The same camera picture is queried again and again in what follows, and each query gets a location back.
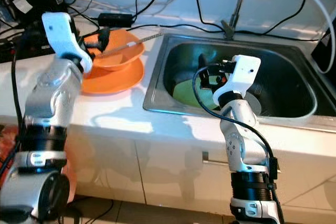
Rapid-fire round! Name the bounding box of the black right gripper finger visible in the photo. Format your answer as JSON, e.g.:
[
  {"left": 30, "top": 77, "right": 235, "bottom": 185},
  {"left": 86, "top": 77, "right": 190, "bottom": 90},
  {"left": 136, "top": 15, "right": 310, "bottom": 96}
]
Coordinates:
[{"left": 197, "top": 54, "right": 211, "bottom": 86}]

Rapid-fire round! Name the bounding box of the orange plastic bowl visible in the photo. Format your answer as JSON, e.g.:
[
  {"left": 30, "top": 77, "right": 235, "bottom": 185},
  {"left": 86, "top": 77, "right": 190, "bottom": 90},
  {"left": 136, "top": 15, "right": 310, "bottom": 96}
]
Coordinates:
[{"left": 84, "top": 29, "right": 145, "bottom": 71}]

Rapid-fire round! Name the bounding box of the green plastic plate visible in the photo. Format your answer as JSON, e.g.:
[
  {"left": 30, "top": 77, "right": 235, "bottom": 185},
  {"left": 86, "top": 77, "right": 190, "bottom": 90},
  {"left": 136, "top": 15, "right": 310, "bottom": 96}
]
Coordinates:
[{"left": 172, "top": 77, "right": 221, "bottom": 110}]

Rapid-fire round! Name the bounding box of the black power adapter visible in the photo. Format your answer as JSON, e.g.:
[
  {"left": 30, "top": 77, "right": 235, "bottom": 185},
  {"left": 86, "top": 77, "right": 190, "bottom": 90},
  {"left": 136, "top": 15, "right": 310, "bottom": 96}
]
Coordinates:
[{"left": 97, "top": 13, "right": 133, "bottom": 27}]

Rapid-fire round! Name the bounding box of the orange plastic plate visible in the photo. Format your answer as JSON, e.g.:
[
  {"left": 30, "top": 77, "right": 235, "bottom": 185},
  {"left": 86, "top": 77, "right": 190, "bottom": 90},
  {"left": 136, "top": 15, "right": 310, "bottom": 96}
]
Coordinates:
[{"left": 81, "top": 59, "right": 145, "bottom": 95}]

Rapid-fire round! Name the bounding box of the translucent grey plate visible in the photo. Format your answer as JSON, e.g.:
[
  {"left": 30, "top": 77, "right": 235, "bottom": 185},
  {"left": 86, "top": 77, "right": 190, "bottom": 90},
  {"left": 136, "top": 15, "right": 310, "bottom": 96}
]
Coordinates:
[{"left": 241, "top": 92, "right": 264, "bottom": 115}]

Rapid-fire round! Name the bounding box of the dark metal faucet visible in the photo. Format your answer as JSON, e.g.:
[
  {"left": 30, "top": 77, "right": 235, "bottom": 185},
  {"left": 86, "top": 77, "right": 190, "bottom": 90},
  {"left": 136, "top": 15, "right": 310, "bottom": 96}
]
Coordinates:
[{"left": 220, "top": 0, "right": 253, "bottom": 38}]

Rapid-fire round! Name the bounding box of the stainless steel sink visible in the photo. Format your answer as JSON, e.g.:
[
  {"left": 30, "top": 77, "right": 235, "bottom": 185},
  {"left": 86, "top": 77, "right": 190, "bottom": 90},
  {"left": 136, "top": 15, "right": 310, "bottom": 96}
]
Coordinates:
[{"left": 143, "top": 34, "right": 321, "bottom": 120}]

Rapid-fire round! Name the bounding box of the black charger box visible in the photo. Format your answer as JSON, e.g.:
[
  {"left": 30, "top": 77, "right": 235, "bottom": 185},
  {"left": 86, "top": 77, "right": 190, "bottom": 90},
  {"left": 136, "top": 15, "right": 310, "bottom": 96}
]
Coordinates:
[{"left": 3, "top": 0, "right": 61, "bottom": 25}]

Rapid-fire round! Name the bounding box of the white base cabinet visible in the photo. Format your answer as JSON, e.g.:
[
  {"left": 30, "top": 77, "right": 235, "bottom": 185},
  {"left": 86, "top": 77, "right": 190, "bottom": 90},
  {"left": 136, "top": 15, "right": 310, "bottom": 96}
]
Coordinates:
[{"left": 63, "top": 119, "right": 336, "bottom": 224}]

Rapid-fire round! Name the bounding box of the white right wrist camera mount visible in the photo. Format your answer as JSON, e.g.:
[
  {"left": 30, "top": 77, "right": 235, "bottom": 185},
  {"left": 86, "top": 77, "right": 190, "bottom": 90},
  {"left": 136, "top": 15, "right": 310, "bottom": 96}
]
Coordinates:
[{"left": 213, "top": 55, "right": 261, "bottom": 104}]

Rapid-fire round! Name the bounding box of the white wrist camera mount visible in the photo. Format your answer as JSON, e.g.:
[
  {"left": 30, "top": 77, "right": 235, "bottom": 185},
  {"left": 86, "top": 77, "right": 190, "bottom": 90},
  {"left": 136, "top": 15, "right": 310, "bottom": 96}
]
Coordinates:
[
  {"left": 213, "top": 55, "right": 261, "bottom": 104},
  {"left": 42, "top": 12, "right": 92, "bottom": 72}
]

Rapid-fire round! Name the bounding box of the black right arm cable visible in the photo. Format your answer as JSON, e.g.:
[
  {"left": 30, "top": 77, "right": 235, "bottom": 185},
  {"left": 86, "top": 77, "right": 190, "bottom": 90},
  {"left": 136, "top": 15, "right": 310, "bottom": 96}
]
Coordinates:
[{"left": 192, "top": 62, "right": 280, "bottom": 183}]

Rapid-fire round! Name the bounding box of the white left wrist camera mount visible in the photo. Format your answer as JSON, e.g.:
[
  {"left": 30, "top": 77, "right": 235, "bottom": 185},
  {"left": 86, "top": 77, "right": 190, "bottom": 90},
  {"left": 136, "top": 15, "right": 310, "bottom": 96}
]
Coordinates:
[{"left": 42, "top": 12, "right": 92, "bottom": 72}]

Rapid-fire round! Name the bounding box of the metal cabinet handle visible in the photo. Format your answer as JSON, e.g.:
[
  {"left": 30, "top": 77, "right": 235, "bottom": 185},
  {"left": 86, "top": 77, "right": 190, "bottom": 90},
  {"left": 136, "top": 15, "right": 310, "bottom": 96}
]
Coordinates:
[{"left": 202, "top": 152, "right": 234, "bottom": 171}]

